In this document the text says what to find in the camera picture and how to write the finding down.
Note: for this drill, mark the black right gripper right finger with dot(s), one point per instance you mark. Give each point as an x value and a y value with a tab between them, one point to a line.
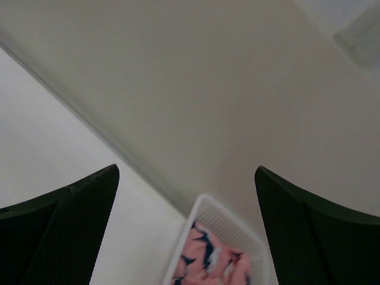
313	240

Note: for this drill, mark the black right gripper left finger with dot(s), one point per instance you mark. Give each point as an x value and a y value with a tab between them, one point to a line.
55	238

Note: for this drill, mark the pink shark print shorts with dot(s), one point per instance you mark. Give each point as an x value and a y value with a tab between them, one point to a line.
206	260

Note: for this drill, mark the white perforated plastic basket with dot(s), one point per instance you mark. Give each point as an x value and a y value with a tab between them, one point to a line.
232	232

